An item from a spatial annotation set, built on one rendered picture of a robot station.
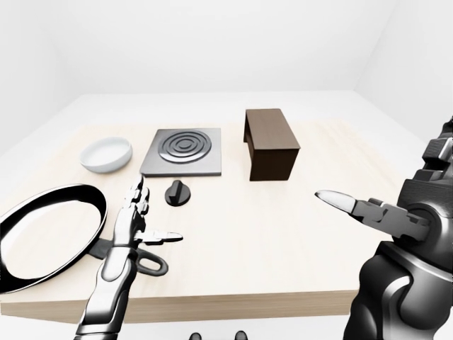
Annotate silver robot right hand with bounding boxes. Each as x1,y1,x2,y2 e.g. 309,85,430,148
314,113,453,259

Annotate silver robot left hand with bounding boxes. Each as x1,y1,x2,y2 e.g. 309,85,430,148
111,174,184,249

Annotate round black stove knob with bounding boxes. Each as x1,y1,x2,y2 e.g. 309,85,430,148
164,178,193,207

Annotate flat dark stove plate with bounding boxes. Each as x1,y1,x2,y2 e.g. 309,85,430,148
139,127,223,179

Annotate black frying pan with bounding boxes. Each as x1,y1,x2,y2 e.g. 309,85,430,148
0,183,169,295

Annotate white bowl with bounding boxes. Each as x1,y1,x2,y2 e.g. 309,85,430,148
79,137,134,175

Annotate dark brown wooden box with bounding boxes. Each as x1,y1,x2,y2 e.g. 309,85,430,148
242,108,302,183

